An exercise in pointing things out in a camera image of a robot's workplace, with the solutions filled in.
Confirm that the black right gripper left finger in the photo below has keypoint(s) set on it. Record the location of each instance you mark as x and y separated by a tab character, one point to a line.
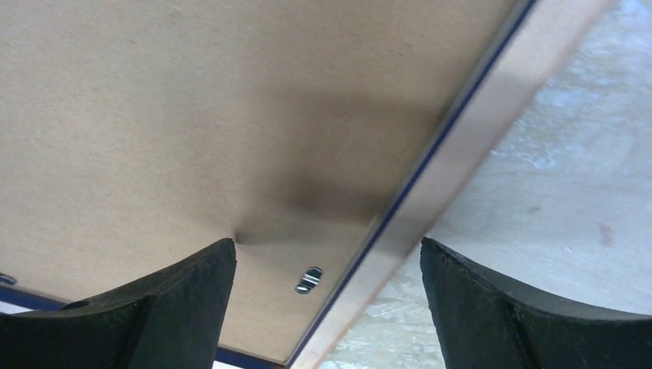
171	318

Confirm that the blue wooden picture frame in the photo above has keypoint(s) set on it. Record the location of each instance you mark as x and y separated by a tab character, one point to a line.
448	147

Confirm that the brown cardboard backing board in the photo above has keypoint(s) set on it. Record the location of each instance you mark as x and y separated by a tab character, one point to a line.
178	127

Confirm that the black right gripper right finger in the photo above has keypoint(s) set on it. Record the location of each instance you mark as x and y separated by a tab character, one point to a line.
486	319

